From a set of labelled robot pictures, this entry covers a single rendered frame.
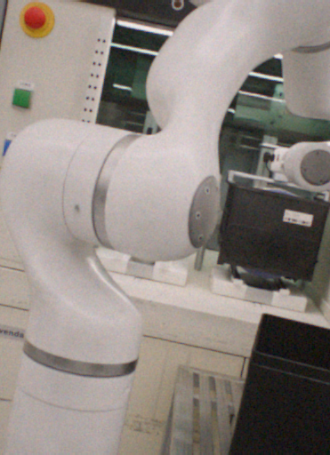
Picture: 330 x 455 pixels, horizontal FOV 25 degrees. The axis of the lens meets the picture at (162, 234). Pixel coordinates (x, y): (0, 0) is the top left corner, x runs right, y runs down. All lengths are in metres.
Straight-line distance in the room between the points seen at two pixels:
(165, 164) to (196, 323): 0.83
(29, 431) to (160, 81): 0.38
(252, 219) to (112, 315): 0.95
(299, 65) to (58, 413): 0.68
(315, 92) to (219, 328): 0.52
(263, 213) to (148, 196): 0.99
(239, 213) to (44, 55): 0.54
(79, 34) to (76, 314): 0.84
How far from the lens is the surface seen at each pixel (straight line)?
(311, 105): 1.25
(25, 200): 0.76
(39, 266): 0.75
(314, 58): 1.20
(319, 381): 1.03
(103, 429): 0.78
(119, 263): 1.68
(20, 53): 1.51
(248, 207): 1.66
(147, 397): 1.54
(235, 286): 1.68
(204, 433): 1.19
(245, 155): 2.36
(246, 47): 0.88
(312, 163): 1.31
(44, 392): 0.76
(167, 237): 0.69
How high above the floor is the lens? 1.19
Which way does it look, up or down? 7 degrees down
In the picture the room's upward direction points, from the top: 12 degrees clockwise
